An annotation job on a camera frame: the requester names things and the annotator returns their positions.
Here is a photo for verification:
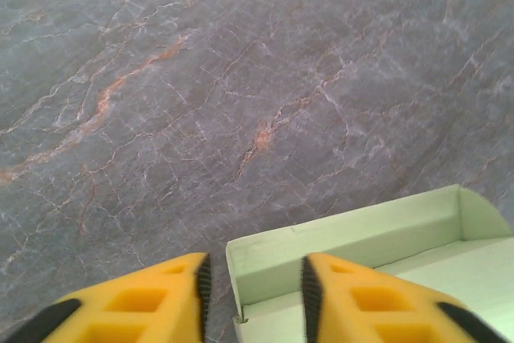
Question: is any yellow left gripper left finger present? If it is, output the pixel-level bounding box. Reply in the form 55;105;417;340
0;252;212;343

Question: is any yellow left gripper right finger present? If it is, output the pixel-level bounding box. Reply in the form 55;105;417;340
300;252;511;343

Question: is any light green paper box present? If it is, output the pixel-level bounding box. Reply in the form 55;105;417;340
224;184;514;343

